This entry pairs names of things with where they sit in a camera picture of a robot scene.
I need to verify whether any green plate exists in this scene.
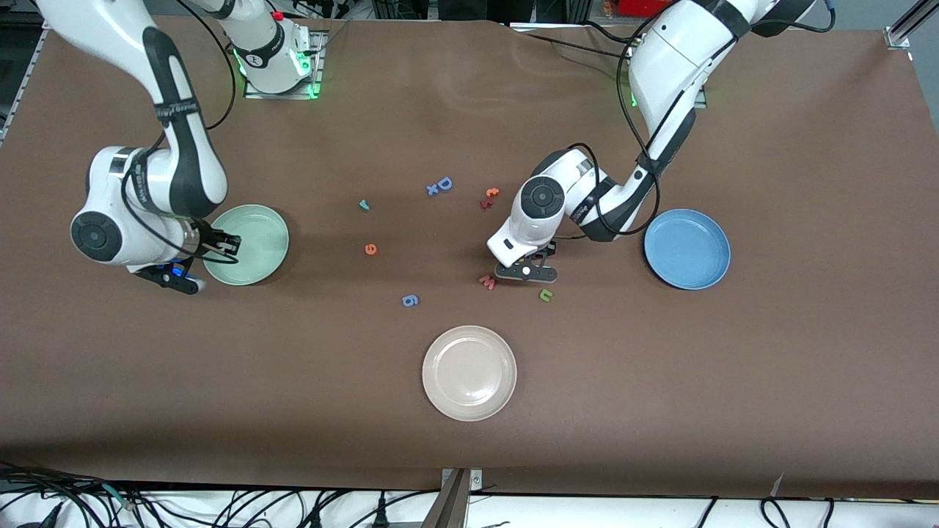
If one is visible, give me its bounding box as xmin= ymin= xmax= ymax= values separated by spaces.
xmin=203 ymin=204 xmax=291 ymax=287

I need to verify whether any beige plate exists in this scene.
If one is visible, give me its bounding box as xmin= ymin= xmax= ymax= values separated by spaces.
xmin=422 ymin=325 xmax=518 ymax=422

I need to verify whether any blue plate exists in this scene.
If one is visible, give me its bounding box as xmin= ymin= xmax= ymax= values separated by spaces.
xmin=643 ymin=208 xmax=732 ymax=291

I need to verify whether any brown table cover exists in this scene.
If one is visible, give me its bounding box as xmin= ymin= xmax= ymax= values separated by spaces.
xmin=0 ymin=13 xmax=939 ymax=499

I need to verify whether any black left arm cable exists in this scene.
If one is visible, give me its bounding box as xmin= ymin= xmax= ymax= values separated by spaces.
xmin=569 ymin=0 xmax=837 ymax=244

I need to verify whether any black base cable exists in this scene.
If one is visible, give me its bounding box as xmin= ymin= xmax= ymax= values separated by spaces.
xmin=525 ymin=29 xmax=635 ymax=63

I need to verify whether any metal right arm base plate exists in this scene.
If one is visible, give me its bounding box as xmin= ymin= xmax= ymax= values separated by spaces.
xmin=244 ymin=29 xmax=327 ymax=100

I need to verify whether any aluminium frame structure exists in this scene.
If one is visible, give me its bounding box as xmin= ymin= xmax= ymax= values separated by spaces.
xmin=370 ymin=0 xmax=595 ymax=30

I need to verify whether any aluminium table bracket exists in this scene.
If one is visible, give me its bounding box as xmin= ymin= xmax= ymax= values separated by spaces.
xmin=439 ymin=468 xmax=483 ymax=528

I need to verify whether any aluminium corner rail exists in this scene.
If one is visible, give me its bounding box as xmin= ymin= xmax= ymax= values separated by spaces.
xmin=884 ymin=0 xmax=939 ymax=51

